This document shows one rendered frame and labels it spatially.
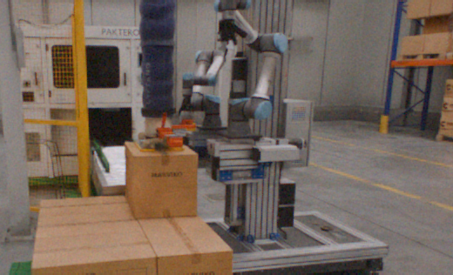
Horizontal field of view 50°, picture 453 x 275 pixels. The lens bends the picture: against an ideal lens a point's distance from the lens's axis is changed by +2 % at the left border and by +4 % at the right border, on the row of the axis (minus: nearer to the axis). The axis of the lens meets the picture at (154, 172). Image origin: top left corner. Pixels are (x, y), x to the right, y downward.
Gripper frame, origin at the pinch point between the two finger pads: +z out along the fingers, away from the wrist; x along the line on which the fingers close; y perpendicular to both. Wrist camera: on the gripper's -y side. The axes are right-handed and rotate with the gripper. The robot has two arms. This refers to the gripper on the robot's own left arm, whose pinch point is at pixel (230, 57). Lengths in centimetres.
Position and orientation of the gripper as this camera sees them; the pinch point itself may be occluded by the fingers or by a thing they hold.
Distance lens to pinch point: 278.0
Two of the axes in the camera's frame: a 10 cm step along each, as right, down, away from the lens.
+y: -9.7, 0.5, -2.4
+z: 0.0, 9.8, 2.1
